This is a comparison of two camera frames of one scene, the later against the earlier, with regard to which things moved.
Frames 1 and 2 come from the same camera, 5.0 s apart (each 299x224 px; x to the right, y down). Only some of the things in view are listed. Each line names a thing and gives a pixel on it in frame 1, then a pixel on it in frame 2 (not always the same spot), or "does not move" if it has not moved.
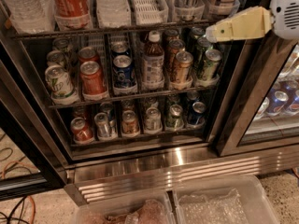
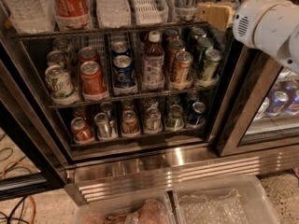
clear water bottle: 30,7 does not move
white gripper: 286,14 to 253,23
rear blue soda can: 120,49 does not move
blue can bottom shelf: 198,107 does not move
